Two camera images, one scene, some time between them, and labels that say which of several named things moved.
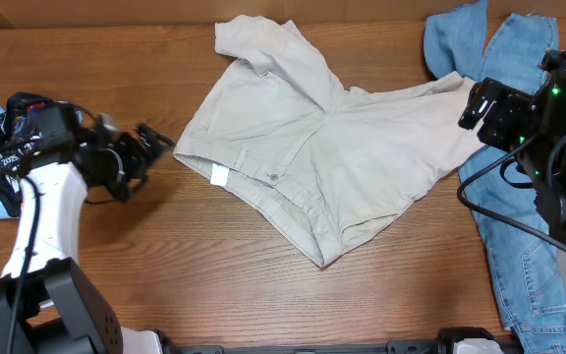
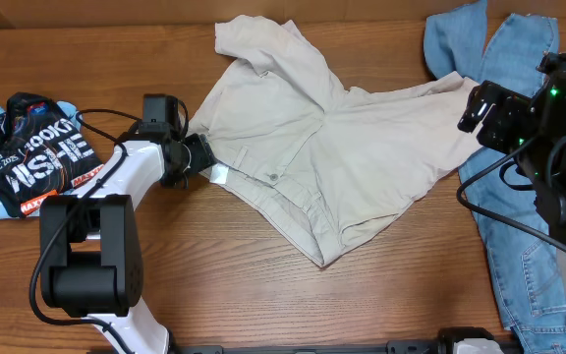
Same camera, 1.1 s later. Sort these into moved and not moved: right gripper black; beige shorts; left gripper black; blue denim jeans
Moved: left gripper black
Not moved: right gripper black; beige shorts; blue denim jeans
